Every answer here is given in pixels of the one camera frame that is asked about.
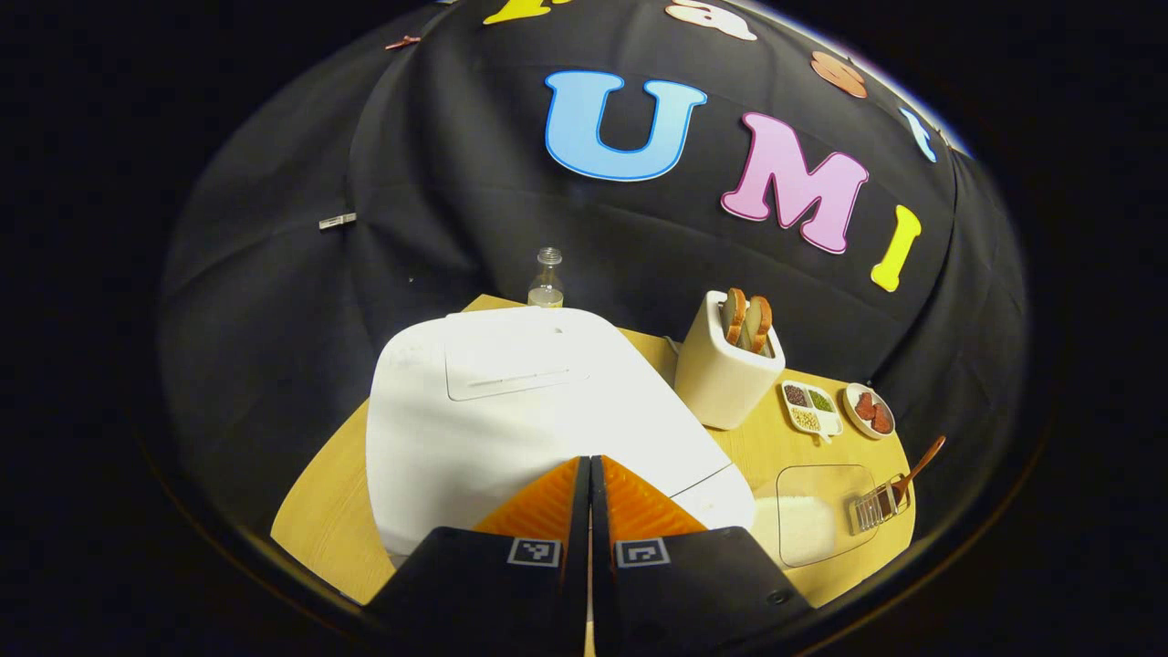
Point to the black backdrop cloth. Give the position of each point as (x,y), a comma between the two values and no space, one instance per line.
(365,164)

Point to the white toaster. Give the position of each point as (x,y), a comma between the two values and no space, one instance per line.
(721,383)

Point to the red cloth clip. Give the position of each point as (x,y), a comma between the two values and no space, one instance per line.
(401,42)

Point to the white round plate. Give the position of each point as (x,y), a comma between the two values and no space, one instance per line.
(853,422)

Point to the small glass bottle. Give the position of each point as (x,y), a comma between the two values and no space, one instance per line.
(546,292)

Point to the brown wooden spoon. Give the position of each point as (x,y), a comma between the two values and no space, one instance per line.
(922,461)

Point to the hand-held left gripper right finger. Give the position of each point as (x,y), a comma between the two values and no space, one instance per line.
(602,566)

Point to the toasted bread slice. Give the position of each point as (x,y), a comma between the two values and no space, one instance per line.
(733,315)
(760,324)

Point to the white rice cooker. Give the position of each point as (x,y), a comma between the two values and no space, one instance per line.
(511,429)

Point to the silver cloth clip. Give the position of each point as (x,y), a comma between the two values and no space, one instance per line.
(338,221)

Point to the red meat slice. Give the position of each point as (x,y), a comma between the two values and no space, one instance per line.
(865,405)
(882,420)

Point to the white divided dish with grains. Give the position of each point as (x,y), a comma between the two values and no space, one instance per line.
(810,411)

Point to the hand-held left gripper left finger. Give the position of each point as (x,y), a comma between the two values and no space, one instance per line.
(575,547)

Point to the clear container of rice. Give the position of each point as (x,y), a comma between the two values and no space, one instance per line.
(808,529)

